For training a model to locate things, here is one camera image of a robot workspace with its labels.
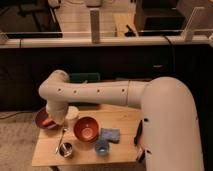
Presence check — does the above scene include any black object on floor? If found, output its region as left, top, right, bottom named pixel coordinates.
left=124, top=25, right=136, bottom=37

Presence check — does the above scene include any metal post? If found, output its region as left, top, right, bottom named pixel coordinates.
left=181, top=6, right=205, bottom=42
left=90, top=8, right=100, bottom=44

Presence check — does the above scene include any small metal cup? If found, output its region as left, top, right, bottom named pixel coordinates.
left=59, top=142, right=73, bottom=158

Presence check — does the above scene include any black and white brush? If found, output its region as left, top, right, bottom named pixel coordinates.
left=136, top=147, right=145, bottom=163

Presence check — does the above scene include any black knife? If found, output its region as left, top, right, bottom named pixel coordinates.
left=134, top=120, right=143, bottom=146

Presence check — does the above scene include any wooden table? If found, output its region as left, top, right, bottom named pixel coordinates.
left=31, top=78, right=148, bottom=168

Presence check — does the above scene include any orange carrot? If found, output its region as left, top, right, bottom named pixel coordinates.
left=42, top=118, right=54, bottom=126

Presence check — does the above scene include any center metal post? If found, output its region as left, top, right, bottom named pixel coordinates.
left=90, top=8, right=100, bottom=44

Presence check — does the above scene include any green plastic tray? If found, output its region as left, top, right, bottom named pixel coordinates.
left=48, top=72, right=102, bottom=107

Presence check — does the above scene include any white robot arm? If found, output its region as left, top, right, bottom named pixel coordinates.
left=38, top=70, right=205, bottom=171

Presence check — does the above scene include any orange bowl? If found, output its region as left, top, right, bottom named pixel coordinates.
left=73, top=117, right=99, bottom=142

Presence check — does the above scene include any right metal post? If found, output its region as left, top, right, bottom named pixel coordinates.
left=181, top=6, right=205, bottom=42

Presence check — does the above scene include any blue sponge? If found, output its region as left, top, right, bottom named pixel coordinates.
left=100, top=128, right=120, bottom=143

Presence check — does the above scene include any white horizontal rail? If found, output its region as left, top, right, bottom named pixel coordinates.
left=0, top=35, right=213, bottom=49

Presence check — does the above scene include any small blue cup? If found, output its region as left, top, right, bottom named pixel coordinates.
left=95, top=139, right=109, bottom=156

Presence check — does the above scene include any dark red bowl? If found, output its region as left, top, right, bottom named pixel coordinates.
left=35, top=107, right=58, bottom=129

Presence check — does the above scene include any white plastic cup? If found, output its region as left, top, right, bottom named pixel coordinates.
left=66, top=106, right=79, bottom=120

